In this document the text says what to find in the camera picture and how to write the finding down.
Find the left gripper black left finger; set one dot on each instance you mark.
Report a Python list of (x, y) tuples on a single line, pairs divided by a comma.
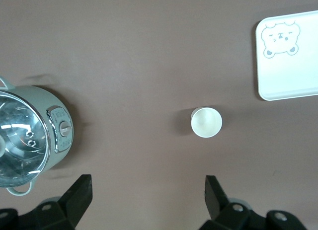
[(74, 197)]

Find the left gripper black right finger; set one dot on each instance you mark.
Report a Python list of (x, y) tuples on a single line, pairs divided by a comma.
[(218, 205)]

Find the white IKEA cup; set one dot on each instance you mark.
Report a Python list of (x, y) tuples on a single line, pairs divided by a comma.
[(206, 123)]

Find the glass pot lid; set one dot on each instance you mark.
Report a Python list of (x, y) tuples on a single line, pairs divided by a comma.
[(20, 140)]

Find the grey-green electric cooking pot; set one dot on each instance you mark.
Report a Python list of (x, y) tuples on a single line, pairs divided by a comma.
[(57, 102)]

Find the white bear print tray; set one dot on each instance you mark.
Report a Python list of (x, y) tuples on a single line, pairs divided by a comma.
[(285, 73)]

